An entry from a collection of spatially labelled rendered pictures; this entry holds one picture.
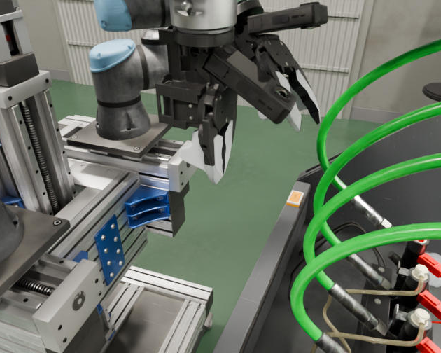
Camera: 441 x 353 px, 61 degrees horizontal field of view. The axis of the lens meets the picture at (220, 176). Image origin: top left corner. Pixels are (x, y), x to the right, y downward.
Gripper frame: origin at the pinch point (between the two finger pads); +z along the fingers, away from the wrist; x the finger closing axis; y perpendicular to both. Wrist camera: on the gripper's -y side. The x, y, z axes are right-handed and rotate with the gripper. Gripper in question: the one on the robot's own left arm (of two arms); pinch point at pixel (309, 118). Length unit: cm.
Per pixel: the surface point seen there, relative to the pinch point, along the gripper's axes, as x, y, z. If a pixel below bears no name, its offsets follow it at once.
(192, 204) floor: -120, 150, 0
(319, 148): 0.1, 0.8, 4.7
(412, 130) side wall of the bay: -34.8, -4.5, 10.7
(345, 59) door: -285, 68, -52
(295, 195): -26.1, 23.7, 12.5
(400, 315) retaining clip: 9.1, -2.1, 28.3
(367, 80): 1.7, -10.3, -0.3
